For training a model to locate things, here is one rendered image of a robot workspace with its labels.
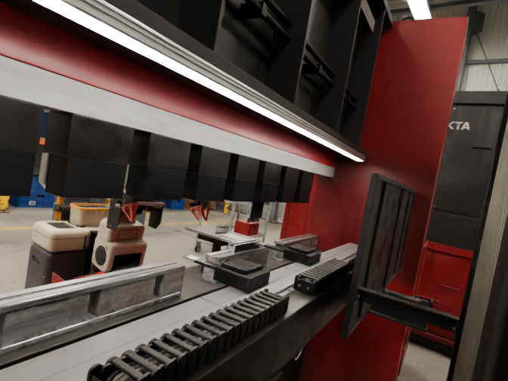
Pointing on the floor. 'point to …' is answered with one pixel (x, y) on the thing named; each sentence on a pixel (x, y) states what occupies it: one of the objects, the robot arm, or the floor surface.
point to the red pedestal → (246, 227)
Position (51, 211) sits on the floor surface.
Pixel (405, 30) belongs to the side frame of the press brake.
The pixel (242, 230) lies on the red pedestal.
